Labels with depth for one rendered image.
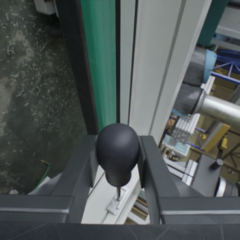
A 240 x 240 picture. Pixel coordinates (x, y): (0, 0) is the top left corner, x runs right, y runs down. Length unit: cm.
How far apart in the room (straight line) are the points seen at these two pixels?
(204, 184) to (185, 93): 56
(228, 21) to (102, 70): 91
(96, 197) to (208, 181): 25
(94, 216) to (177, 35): 28
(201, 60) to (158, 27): 69
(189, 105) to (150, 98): 67
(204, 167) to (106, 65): 34
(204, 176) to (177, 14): 35
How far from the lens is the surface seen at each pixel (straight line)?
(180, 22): 19
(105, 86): 20
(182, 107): 93
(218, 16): 96
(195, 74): 89
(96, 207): 32
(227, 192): 44
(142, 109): 28
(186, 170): 45
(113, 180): 18
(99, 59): 18
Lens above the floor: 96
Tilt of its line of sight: 18 degrees down
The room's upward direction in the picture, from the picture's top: 116 degrees clockwise
